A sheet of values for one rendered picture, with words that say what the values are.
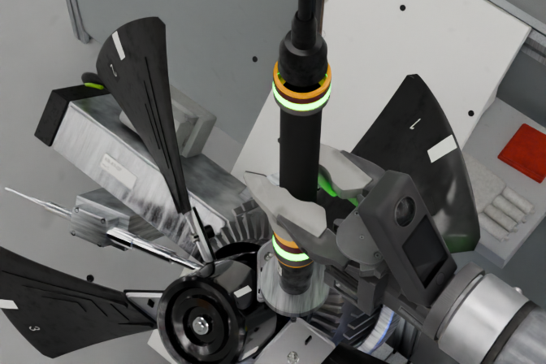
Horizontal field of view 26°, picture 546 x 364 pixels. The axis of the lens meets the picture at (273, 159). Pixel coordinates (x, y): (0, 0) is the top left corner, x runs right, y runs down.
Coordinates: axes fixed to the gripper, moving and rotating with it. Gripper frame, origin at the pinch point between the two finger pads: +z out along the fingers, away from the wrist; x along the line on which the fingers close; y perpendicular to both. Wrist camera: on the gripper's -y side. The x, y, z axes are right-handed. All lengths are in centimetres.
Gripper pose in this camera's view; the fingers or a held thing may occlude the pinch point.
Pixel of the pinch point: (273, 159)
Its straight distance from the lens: 102.2
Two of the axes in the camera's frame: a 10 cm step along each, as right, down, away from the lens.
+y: 0.0, 5.3, 8.5
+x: 6.4, -6.5, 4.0
